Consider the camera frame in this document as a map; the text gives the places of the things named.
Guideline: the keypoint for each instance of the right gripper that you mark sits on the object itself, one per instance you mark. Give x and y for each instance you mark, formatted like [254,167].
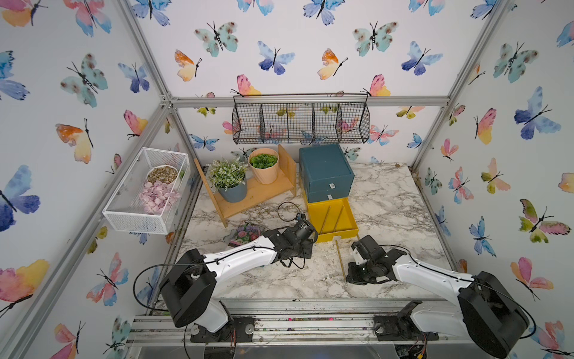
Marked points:
[351,277]

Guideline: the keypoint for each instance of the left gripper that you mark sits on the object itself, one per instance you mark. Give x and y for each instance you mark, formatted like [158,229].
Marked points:
[308,249]

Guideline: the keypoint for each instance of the yellow bottom drawer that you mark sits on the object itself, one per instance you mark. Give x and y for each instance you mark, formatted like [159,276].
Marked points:
[347,226]

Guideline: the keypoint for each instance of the teal top drawer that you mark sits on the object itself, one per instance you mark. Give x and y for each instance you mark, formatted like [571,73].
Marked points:
[340,186]

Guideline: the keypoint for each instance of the teal drawer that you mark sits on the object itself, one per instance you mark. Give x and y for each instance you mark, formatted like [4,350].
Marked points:
[340,186]
[325,195]

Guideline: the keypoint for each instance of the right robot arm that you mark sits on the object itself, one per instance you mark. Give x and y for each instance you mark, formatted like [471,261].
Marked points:
[479,307]

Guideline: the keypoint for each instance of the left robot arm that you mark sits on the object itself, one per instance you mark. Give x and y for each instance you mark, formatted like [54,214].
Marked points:
[188,288]

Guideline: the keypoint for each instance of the teal drawer cabinet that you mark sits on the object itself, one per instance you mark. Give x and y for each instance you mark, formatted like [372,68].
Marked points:
[324,161]

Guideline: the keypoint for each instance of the wooden shelf stand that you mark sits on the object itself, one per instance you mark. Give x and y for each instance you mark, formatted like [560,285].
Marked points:
[257,192]

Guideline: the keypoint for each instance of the peach pot green plant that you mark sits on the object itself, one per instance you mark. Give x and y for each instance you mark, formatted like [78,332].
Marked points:
[264,164]

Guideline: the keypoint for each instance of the blue pot white-flowered plant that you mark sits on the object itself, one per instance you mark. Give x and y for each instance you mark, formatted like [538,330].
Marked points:
[229,178]

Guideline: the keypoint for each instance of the pink artificial flowers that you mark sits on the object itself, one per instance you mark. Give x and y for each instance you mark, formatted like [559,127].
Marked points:
[158,198]

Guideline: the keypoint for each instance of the bowl of pebbles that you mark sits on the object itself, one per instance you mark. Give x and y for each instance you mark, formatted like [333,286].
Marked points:
[165,174]

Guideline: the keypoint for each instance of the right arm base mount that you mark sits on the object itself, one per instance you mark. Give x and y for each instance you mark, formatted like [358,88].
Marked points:
[400,326]

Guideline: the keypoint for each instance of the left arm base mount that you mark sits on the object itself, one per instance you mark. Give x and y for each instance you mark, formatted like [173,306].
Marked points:
[237,330]

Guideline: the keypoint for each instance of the black wire wall basket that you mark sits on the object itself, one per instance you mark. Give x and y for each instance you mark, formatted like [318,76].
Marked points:
[305,119]

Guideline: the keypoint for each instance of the white mesh wall basket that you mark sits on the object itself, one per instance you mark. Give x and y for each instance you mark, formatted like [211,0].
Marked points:
[124,211]

